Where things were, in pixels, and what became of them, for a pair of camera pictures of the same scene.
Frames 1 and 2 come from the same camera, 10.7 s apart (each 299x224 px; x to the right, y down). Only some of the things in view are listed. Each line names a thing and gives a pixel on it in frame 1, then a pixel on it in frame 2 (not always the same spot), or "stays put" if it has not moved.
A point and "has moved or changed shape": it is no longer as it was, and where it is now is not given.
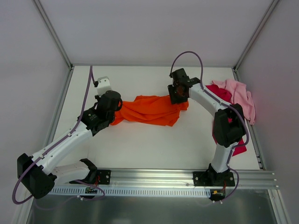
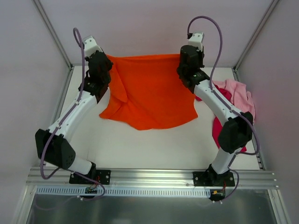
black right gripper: x=176 y=94 → x=187 y=61
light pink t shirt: x=239 y=95 stays put
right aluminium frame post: x=252 y=38 stays put
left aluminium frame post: x=53 y=32 stays put
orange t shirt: x=149 y=109 has moved or changed shape
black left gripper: x=117 y=105 → x=103 y=64
